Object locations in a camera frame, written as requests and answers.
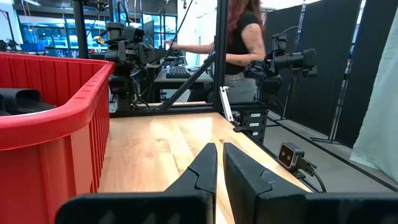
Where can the black box with white labels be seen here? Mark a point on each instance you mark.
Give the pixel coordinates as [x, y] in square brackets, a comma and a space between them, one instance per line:
[245, 130]

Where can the background storage shelving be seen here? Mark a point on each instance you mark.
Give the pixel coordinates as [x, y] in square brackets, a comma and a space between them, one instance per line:
[49, 34]

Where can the pale green curtain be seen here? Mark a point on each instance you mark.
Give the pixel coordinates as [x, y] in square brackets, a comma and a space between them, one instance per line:
[379, 124]

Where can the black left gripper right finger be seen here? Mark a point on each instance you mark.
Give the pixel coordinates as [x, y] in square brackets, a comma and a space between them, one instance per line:
[248, 199]

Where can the black computer keyboard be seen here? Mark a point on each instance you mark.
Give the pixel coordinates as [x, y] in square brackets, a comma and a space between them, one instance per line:
[178, 72]

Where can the red plastic storage bin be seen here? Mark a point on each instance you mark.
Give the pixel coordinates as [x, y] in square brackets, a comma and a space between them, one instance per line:
[46, 171]

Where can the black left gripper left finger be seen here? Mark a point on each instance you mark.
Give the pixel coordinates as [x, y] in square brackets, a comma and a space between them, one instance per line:
[186, 205]

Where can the yellow tag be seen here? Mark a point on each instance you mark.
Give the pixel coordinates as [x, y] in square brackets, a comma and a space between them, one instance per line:
[99, 40]

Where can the black frame clamp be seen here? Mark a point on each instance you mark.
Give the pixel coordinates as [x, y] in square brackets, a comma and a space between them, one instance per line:
[239, 129]

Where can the black room divider panel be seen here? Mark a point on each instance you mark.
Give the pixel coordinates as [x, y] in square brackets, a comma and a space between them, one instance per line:
[320, 62]
[367, 46]

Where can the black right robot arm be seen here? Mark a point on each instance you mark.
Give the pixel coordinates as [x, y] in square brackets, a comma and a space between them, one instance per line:
[124, 90]

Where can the grey table-level camera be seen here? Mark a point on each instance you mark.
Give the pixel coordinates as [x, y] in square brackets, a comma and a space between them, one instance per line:
[290, 155]

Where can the person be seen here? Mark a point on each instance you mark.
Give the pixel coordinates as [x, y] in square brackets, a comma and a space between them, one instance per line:
[239, 43]

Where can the white metal strip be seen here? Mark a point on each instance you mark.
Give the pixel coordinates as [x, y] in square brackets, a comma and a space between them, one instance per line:
[226, 104]

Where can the black rubber slide sandal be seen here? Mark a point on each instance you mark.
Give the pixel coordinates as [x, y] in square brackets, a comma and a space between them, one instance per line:
[21, 98]

